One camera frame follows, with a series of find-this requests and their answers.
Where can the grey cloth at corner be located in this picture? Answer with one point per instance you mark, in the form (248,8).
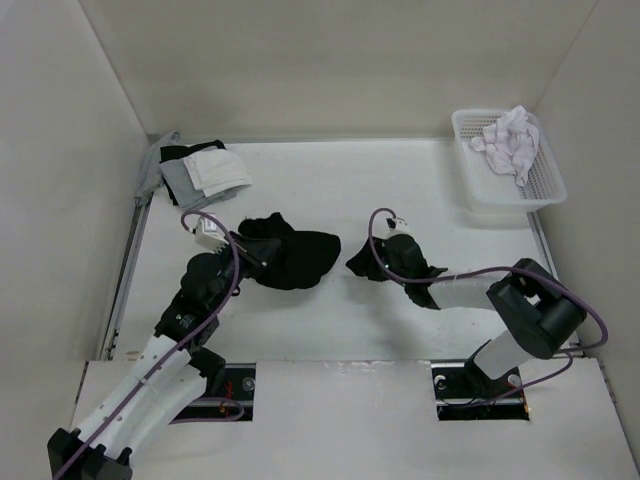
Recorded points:
(149,177)

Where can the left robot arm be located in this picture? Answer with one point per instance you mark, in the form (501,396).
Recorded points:
(173,369)

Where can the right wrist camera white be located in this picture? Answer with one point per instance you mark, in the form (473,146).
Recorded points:
(398,226)

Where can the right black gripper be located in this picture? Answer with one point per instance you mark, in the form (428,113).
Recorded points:
(360,264)

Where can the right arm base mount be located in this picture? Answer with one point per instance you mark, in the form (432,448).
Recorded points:
(464,393)

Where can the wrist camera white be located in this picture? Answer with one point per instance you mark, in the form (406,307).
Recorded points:
(398,226)
(208,236)

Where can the folded grey tank top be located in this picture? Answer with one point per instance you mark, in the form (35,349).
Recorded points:
(181,190)

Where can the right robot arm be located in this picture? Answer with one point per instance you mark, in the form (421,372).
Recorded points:
(538,315)

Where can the white crumpled tank top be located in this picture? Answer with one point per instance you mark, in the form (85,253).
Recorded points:
(510,145)

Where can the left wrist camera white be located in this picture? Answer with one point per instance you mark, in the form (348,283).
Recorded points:
(208,236)

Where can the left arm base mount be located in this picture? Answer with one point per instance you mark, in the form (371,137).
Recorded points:
(230,399)

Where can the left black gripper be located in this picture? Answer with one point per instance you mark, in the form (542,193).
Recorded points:
(261,252)

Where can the folded black tank top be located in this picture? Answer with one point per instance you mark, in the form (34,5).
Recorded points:
(177,152)

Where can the folded white tank top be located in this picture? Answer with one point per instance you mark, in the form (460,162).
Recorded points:
(214,172)

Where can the black tank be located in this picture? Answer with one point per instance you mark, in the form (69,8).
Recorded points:
(177,152)
(303,258)

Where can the white plastic basket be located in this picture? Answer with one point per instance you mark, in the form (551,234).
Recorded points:
(489,193)

